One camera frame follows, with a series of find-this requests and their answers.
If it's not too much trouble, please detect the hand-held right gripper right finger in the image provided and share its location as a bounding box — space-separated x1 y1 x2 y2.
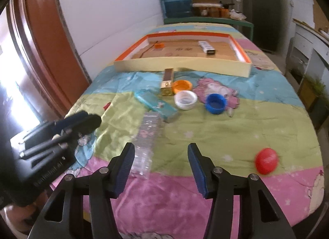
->
187 143 296 239

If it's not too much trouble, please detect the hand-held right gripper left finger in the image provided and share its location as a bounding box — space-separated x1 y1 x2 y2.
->
28 142 136 239

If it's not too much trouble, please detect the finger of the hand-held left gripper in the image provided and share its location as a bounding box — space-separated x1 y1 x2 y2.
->
20 114 102 160
24 111 89 149

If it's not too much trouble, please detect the clear plastic floral box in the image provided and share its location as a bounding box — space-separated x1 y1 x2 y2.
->
128 111 163 179

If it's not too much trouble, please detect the blue bottle cap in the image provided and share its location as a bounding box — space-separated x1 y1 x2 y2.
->
205 93 228 115

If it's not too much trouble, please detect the teal rectangular box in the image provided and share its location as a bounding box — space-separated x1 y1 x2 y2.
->
134 89 179 123

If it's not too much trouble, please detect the red bottle cap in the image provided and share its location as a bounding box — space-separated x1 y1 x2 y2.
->
254 148 279 175

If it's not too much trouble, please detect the gold and brown box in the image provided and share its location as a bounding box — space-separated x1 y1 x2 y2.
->
161 68 175 97

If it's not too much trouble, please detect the orange-rimmed shallow cardboard box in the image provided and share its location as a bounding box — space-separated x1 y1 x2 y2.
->
114 32 253 78

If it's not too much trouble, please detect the orange plastic lid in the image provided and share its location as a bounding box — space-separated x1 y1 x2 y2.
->
172 80 193 94

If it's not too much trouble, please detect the brown wooden door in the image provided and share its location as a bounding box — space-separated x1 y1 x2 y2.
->
6 0 92 119

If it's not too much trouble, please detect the printed cardboard liner sheet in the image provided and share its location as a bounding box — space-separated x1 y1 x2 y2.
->
132 40 239 61

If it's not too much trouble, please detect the white cartoon-print box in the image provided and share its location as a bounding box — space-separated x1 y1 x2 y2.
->
198 40 216 56

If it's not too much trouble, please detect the crate with green plants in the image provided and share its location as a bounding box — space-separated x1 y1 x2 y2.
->
298 74 329 132

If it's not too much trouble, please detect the clear food container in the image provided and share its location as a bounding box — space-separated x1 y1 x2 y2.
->
192 3 222 18

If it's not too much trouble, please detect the crumpled plastic bag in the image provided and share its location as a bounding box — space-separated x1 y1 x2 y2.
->
229 9 248 21

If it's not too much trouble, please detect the white cabinet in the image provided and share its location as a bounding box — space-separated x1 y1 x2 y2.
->
285 19 329 95

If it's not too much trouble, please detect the dark grey refrigerator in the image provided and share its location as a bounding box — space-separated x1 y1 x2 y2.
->
240 0 281 52

